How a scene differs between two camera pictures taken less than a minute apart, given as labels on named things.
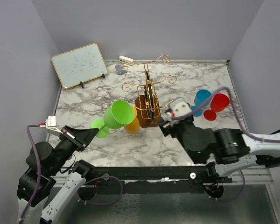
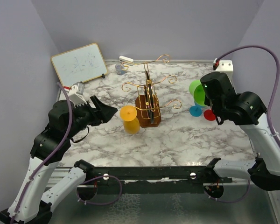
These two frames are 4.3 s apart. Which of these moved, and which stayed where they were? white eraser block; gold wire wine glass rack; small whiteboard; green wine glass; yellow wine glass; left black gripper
Moved: left black gripper; green wine glass
Stayed: yellow wine glass; white eraser block; gold wire wine glass rack; small whiteboard
